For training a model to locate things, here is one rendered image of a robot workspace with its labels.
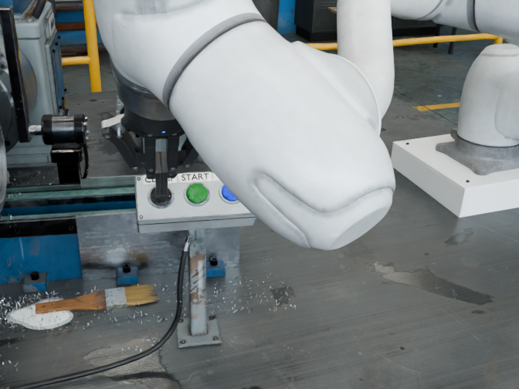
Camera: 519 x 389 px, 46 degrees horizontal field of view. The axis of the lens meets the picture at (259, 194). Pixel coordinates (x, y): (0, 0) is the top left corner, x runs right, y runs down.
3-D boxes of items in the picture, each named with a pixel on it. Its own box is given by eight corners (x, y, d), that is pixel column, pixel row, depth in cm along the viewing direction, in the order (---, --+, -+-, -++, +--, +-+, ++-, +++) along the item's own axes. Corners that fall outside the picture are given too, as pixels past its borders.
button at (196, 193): (186, 207, 86) (187, 202, 84) (184, 187, 87) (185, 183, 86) (208, 206, 87) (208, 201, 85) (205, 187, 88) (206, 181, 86)
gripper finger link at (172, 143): (164, 99, 66) (177, 99, 66) (165, 147, 76) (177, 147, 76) (166, 132, 64) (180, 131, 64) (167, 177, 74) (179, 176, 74)
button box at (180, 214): (137, 234, 87) (136, 221, 83) (135, 189, 90) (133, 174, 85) (254, 226, 91) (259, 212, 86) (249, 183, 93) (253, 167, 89)
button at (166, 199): (150, 209, 85) (150, 204, 83) (149, 190, 86) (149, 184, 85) (172, 208, 86) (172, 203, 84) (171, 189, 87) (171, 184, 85)
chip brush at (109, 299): (35, 320, 101) (34, 316, 101) (36, 302, 105) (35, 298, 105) (158, 302, 106) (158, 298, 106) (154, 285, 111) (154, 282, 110)
